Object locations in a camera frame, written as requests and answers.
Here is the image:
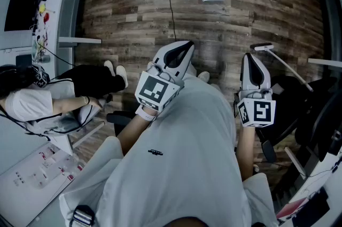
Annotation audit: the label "black desk mat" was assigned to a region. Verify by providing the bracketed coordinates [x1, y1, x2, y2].
[4, 0, 44, 33]

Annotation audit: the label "white wristwatch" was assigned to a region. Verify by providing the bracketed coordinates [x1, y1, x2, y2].
[135, 105, 158, 122]

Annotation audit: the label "person's white shoe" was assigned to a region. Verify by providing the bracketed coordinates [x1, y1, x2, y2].
[197, 71, 211, 83]

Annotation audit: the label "black rectangular pad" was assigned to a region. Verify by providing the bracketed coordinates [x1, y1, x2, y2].
[106, 111, 133, 128]

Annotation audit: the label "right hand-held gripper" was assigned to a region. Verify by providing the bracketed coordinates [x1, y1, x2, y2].
[237, 52, 276, 128]

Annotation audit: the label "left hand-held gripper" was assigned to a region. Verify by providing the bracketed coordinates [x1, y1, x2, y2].
[135, 40, 195, 113]

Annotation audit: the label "person's right forearm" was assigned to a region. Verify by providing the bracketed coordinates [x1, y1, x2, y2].
[236, 126, 259, 183]

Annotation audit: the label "black ribbed clip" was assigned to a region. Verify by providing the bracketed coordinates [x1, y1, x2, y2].
[69, 204, 96, 227]

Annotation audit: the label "white sheet with red prints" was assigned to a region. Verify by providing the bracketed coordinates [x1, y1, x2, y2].
[0, 142, 86, 224]

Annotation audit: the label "person's white shirt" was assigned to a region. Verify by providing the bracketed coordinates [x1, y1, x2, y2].
[58, 75, 278, 227]

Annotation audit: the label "person's left forearm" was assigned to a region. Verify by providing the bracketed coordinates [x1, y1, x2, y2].
[116, 111, 154, 156]

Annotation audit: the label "scattered colourful small parts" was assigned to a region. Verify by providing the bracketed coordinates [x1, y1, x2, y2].
[32, 0, 56, 61]

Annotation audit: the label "black monitor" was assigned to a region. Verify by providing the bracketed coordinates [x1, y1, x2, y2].
[291, 187, 338, 227]

